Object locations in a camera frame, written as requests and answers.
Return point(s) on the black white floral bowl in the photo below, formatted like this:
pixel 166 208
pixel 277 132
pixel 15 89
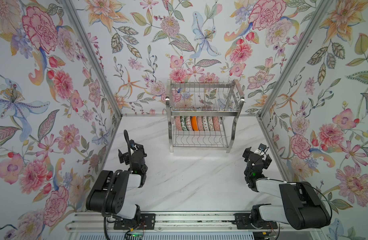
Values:
pixel 199 123

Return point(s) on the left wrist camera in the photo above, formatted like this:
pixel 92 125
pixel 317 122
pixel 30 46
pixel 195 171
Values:
pixel 134 147

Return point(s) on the stainless steel dish rack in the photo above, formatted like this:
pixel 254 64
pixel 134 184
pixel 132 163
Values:
pixel 222 100

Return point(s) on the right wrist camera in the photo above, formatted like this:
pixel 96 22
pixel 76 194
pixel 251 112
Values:
pixel 262 150

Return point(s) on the dark floral patterned bowl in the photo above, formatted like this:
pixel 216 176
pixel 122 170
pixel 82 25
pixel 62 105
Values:
pixel 216 124

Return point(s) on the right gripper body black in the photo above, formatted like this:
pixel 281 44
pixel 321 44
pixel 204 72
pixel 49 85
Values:
pixel 246 174

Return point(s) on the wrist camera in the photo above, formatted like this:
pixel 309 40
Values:
pixel 262 150
pixel 134 147

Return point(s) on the blue patterned bowl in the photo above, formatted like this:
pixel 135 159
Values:
pixel 188 123

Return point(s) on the green leaf patterned bowl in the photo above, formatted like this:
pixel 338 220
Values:
pixel 183 123

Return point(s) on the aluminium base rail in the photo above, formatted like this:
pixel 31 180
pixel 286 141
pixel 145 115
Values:
pixel 162 222

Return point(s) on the green geometric patterned bowl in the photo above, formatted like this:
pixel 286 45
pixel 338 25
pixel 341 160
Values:
pixel 205 123

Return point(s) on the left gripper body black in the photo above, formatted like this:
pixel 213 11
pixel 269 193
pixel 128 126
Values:
pixel 140 152

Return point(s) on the pink bowl dark floral inside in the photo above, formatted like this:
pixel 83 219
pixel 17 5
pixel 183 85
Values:
pixel 178 123

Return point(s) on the brown white patterned bowl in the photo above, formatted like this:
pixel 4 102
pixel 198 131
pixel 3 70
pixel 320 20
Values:
pixel 210 123

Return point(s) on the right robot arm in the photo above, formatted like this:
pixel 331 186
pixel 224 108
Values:
pixel 301 206

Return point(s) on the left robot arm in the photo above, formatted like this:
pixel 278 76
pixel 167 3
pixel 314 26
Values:
pixel 108 195

